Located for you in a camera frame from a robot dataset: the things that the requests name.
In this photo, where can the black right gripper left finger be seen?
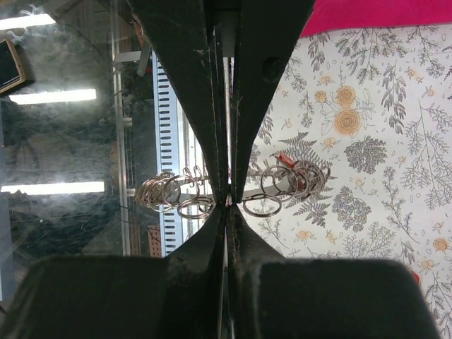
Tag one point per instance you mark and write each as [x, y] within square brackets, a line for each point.
[178, 296]

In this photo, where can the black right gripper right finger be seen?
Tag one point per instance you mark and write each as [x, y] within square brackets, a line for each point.
[276, 297]

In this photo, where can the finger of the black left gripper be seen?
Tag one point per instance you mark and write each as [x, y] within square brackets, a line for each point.
[267, 34]
[185, 43]

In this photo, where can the pink folded cloth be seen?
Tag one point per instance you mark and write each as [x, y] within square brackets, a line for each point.
[341, 15]

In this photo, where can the floral tablecloth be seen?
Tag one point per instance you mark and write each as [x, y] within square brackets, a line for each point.
[374, 104]

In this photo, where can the smartphone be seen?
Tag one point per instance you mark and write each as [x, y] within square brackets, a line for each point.
[13, 75]

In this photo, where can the blue slotted cable duct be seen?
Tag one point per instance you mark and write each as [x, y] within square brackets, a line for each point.
[167, 152]

